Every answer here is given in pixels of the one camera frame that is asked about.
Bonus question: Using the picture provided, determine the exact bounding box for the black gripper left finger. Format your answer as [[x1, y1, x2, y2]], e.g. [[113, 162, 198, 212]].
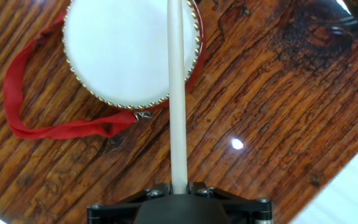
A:
[[86, 182, 171, 224]]

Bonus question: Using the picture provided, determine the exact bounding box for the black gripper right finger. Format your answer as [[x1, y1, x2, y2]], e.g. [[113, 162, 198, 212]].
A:
[[188, 182, 273, 224]]

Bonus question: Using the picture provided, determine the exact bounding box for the cream wooden drumstick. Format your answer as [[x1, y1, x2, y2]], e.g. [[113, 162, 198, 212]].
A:
[[166, 0, 188, 195]]

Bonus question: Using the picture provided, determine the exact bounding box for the red drum with white head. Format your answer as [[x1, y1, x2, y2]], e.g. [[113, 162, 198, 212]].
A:
[[61, 0, 207, 111]]

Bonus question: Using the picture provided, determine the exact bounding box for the glossy wood grain mat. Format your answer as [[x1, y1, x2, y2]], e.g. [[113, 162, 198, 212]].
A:
[[0, 0, 358, 224]]

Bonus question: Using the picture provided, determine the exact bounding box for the red fabric drum strap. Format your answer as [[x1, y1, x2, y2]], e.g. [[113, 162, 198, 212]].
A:
[[3, 12, 138, 140]]

